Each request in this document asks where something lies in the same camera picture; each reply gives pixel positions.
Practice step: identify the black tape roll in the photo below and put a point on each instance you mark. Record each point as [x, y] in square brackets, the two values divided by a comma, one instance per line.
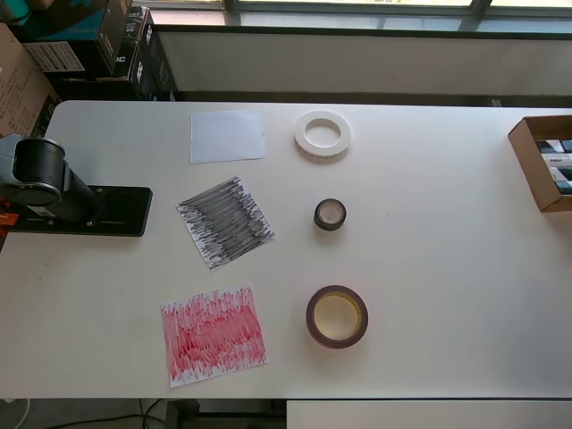
[328, 227]

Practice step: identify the white tape roll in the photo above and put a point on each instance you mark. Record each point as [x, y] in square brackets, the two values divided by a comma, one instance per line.
[300, 134]

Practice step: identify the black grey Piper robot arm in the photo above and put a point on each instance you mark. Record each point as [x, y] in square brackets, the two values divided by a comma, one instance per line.
[40, 174]

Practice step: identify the red 3M tape roll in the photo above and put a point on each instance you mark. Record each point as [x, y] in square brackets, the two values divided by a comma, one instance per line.
[335, 343]

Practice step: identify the black scribbled paper sheet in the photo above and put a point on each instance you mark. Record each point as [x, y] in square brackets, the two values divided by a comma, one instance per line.
[223, 223]

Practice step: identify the plain white paper sheet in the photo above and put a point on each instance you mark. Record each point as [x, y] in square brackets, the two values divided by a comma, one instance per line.
[228, 136]

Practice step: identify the red scribbled paper sheet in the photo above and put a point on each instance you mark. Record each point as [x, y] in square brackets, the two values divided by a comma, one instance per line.
[214, 335]

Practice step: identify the black cardboard box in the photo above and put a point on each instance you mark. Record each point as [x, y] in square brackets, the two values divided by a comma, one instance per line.
[152, 67]

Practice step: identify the black table leg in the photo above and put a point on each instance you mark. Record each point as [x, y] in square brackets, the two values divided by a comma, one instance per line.
[183, 415]

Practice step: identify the open cardboard tray box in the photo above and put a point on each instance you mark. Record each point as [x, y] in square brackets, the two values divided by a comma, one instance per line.
[527, 152]

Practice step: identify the small black white box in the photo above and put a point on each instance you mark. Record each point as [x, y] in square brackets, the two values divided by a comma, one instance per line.
[554, 161]
[564, 187]
[547, 146]
[561, 175]

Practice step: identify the orange clamp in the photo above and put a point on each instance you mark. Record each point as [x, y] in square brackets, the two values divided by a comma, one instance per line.
[9, 220]

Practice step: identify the black box teal graphic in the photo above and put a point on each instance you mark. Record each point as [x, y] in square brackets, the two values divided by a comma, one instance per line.
[67, 27]

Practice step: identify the large GX760A cardboard box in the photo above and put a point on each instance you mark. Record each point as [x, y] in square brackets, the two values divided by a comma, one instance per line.
[18, 89]

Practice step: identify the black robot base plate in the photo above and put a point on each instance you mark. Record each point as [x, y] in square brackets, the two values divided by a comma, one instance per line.
[120, 210]

